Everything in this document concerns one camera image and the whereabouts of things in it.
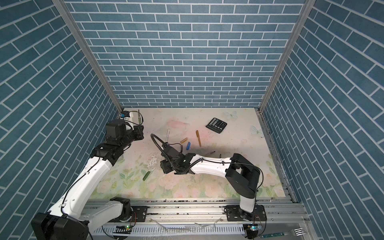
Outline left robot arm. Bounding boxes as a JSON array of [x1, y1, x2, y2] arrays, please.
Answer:
[[31, 119, 144, 240]]

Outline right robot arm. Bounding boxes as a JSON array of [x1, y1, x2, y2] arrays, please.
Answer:
[[155, 143, 264, 221]]

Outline black calculator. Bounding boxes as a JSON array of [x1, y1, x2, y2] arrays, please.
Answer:
[[206, 118, 228, 134]]

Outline brown pen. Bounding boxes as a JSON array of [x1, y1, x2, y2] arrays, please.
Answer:
[[196, 130, 202, 148]]

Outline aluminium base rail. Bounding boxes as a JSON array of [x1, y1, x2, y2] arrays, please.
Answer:
[[92, 198, 316, 240]]

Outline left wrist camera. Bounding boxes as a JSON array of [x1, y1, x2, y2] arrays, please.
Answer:
[[120, 111, 134, 124]]

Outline metal fork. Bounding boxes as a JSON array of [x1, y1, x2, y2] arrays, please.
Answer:
[[260, 228, 308, 239]]

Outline pink pen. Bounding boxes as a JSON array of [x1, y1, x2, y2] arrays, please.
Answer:
[[166, 129, 171, 142]]

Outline green pen cap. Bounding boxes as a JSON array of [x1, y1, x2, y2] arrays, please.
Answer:
[[143, 171, 151, 181]]

